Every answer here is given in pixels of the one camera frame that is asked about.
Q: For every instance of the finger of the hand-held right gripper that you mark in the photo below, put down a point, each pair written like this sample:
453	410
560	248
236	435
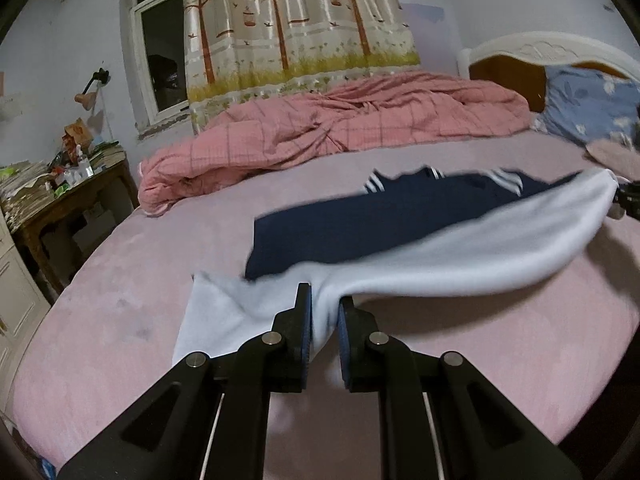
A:
629	200

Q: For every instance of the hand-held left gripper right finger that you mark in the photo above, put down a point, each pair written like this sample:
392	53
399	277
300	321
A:
344	355

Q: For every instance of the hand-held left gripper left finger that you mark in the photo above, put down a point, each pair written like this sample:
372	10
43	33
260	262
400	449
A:
306	350

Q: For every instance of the white and navy striped jacket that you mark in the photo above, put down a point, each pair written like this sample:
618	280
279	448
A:
450	255

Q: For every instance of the pink pillow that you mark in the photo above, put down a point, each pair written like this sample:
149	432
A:
612	155

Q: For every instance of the blue floral pillow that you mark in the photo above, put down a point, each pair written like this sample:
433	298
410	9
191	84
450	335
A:
585	100

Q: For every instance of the white and wooden headboard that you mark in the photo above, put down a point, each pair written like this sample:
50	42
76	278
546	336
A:
505	75

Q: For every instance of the bed with pink sheet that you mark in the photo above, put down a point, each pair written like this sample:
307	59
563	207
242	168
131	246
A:
150	260

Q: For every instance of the pink checked quilt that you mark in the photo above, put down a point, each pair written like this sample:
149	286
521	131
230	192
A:
300	130

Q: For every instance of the white box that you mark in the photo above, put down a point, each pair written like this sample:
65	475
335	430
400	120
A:
95	232

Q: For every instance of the wooden desk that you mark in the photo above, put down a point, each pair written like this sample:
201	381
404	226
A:
65	205

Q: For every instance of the white cabinet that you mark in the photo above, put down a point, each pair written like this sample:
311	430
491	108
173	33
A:
20	300

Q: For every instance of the clear plastic bottle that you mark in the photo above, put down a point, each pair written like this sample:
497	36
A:
83	162

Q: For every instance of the brown paper bag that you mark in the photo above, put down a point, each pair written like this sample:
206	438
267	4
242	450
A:
77	135

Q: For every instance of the tree print curtain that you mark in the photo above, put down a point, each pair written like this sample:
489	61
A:
300	10

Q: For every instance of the wall lamp with orange shade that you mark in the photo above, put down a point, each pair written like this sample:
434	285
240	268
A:
87	95

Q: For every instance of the window with white frame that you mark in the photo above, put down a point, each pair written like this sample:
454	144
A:
160	35

